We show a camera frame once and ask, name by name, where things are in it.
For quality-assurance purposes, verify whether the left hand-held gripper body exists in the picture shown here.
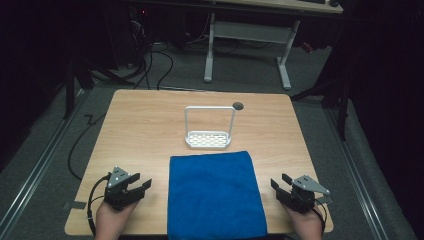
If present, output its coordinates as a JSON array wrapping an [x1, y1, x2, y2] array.
[[103, 165, 141, 212]]

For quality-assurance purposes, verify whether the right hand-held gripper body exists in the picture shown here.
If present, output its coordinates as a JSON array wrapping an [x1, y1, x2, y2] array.
[[276, 174, 334, 214]]

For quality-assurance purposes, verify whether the blue towel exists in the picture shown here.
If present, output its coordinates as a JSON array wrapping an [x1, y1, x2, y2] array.
[[166, 150, 269, 240]]

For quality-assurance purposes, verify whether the white towel rack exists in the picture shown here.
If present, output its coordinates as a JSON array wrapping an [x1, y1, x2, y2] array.
[[184, 105, 236, 150]]

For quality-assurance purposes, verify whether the person's right hand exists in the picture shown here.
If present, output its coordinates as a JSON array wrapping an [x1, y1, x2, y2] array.
[[282, 203, 324, 240]]

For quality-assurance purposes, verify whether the grey tape strip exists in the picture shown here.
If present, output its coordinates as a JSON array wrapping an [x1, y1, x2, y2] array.
[[62, 200, 88, 212]]

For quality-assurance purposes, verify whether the black metal stand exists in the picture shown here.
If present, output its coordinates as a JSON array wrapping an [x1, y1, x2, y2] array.
[[62, 56, 134, 120], [290, 76, 351, 142]]

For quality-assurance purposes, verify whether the white-legged desk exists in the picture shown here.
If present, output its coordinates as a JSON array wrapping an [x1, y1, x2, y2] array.
[[203, 0, 344, 91]]

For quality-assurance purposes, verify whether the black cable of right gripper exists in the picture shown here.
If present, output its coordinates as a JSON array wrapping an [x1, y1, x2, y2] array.
[[313, 197, 328, 234]]

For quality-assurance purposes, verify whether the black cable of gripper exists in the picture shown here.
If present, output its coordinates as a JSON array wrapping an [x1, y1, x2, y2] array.
[[86, 175, 111, 237], [313, 197, 328, 234]]

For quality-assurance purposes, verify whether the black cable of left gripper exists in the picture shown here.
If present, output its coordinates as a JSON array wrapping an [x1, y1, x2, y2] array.
[[86, 175, 111, 237]]

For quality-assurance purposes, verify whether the black floor cable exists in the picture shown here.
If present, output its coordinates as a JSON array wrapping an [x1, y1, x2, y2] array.
[[67, 113, 107, 182]]

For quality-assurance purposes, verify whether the bundle of black cables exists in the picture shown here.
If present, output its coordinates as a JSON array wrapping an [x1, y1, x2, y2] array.
[[128, 19, 175, 91]]

